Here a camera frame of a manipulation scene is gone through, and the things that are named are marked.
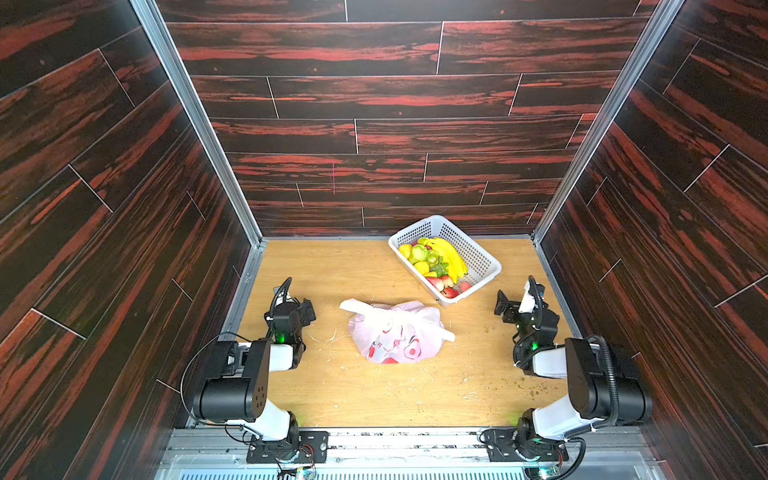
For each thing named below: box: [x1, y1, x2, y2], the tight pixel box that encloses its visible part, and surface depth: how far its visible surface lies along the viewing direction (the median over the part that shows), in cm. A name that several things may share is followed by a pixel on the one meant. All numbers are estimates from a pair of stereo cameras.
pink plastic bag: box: [339, 299, 456, 364], surface depth 84 cm
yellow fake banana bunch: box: [425, 237, 468, 284], surface depth 109 cm
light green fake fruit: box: [411, 244, 428, 263], surface depth 105 cm
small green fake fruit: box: [425, 251, 441, 268], surface depth 107 cm
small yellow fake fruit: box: [398, 244, 412, 259], surface depth 107 cm
